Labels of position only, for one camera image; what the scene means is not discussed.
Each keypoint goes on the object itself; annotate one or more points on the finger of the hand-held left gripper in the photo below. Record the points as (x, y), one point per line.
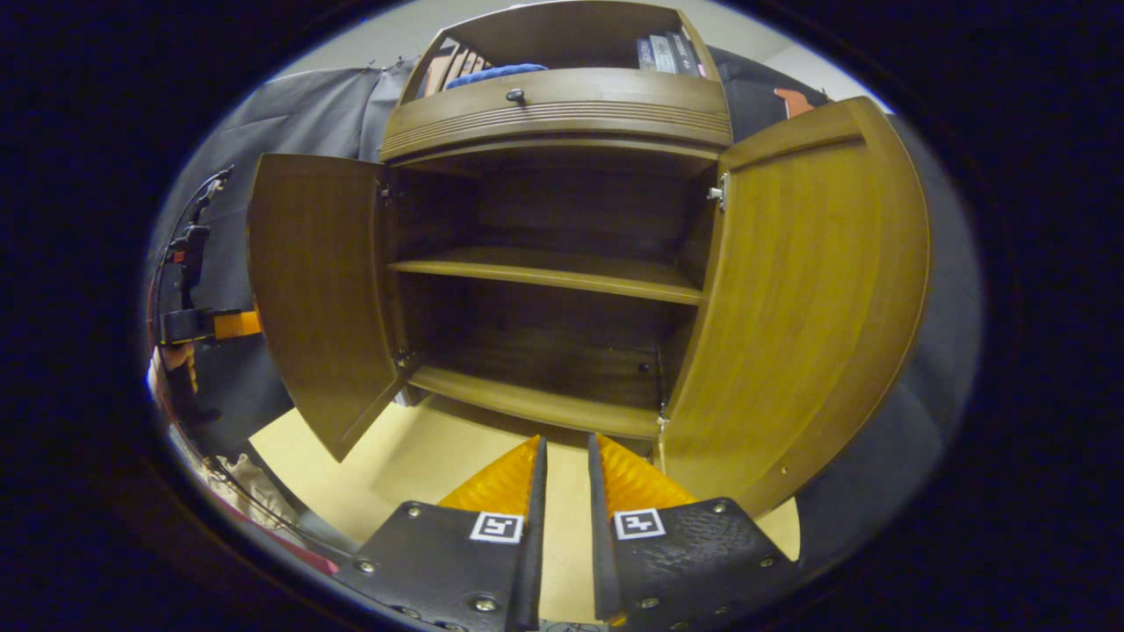
(189, 326)

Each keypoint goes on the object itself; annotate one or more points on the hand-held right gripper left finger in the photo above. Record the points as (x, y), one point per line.
(534, 527)

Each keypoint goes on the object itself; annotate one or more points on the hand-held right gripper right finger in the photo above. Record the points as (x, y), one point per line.
(599, 527)

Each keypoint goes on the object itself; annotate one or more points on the wooden shoe cabinet door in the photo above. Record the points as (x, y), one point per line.
(316, 290)
(808, 290)

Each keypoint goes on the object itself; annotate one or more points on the wooden double-door shoe cabinet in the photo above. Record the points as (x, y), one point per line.
(544, 272)

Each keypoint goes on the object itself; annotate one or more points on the metal door hinge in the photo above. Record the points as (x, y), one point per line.
(385, 190)
(718, 190)
(663, 420)

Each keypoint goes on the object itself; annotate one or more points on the person's patterned clothing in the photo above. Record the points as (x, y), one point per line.
(246, 487)

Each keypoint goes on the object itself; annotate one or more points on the black backdrop cloth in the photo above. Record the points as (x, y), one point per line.
(290, 105)

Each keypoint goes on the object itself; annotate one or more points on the pale grey spine book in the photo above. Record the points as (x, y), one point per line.
(408, 397)

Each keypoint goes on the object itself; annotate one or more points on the blue folded towel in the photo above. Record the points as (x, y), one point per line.
(496, 75)

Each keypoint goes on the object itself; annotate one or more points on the wooden drawer with black knob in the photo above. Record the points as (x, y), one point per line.
(615, 96)

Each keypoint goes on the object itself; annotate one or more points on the book with pale spine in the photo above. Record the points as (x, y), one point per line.
(664, 54)

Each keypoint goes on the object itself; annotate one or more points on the book with black spine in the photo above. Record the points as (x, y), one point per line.
(687, 53)

